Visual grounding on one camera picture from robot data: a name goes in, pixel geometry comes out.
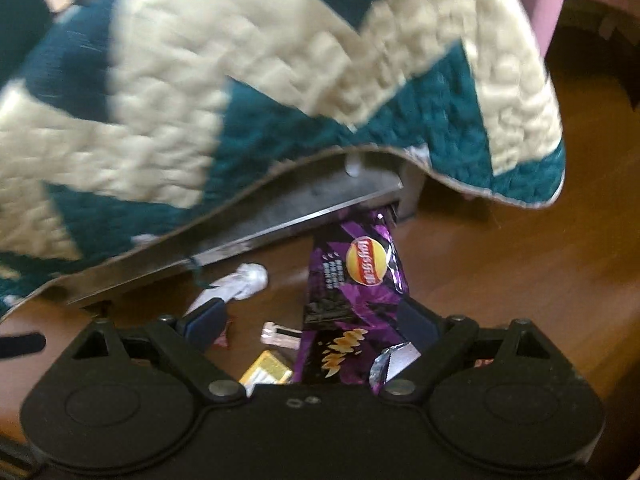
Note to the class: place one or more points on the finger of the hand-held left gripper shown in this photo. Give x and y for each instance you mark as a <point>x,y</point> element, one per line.
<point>22,346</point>

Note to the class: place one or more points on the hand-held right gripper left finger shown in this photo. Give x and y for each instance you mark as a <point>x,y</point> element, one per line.
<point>206,324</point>

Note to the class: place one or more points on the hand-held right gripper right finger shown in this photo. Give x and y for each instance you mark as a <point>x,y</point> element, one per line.
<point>419,327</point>

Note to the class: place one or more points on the white tissue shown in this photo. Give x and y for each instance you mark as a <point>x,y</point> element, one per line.
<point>250,277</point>

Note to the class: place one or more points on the purple chip bag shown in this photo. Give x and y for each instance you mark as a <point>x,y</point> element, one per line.
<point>340,300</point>

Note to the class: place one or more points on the small red wrapper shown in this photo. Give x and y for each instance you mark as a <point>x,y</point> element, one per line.
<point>222,337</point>

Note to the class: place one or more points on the gold foil packet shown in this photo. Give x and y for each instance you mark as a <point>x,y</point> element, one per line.
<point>265,367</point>

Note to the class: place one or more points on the teal and cream quilt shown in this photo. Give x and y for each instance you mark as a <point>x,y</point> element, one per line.
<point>210,90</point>

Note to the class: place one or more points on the pink plastic chair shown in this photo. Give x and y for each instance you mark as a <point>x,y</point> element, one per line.
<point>550,0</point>

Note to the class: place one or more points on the metal bed frame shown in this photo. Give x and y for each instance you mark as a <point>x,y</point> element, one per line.
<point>280,210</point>

